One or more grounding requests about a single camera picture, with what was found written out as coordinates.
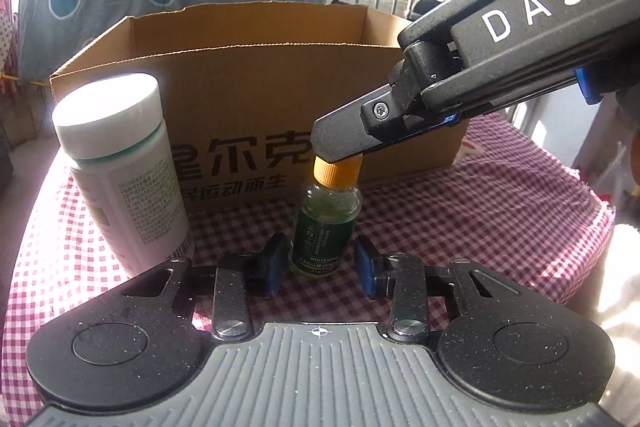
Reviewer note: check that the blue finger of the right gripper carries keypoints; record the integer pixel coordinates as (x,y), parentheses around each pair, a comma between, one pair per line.
(367,124)
(594,82)

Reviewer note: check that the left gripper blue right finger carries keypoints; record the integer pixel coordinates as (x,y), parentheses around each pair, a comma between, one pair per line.
(401,280)

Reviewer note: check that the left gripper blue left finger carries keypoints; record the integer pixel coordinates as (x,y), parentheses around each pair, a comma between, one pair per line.
(241,276)

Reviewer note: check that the green dropper bottle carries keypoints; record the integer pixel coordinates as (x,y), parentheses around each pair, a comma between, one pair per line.
(326,216)

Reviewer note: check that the white pill bottle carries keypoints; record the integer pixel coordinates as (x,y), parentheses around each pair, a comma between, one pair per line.
(114,135)

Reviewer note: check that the person's right hand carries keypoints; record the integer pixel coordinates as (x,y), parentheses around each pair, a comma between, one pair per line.
(634,157)

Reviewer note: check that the purple checkered tablecloth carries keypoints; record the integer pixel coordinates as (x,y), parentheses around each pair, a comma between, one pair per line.
(506,204)

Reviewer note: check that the brown cardboard box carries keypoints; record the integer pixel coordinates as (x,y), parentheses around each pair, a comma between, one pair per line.
(241,85)

